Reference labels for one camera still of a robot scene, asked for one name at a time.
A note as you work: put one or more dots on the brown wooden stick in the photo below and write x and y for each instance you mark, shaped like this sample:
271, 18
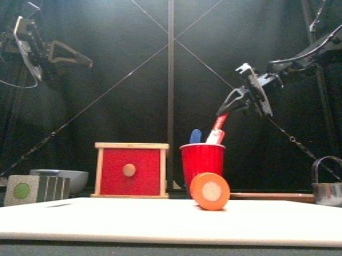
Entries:
271, 196

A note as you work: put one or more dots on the orange round disc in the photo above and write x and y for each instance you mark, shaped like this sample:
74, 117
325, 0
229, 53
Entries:
210, 191

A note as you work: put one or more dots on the wooden box red drawer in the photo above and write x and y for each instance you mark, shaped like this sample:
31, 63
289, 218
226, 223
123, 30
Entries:
130, 170

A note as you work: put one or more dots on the red marker pen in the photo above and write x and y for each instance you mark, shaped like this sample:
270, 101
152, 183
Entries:
217, 133

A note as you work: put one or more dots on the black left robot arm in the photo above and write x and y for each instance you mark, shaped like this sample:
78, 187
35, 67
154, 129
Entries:
6, 40

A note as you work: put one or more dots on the dark slanted frame post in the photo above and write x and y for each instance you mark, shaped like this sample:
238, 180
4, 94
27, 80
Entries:
322, 100

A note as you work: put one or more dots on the grey bowl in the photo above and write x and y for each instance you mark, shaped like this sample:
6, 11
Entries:
76, 178

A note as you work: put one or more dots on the white cutting board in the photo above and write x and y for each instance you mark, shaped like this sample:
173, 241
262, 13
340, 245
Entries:
134, 220

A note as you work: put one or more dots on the vertical metal frame pole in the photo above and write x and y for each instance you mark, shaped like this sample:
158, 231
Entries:
171, 83

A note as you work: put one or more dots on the grey block green dot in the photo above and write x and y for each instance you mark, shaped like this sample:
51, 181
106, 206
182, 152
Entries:
27, 190

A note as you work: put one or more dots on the red plastic cup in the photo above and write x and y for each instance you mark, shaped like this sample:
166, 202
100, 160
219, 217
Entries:
201, 163

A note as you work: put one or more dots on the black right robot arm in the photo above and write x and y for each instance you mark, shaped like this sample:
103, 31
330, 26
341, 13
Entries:
311, 50

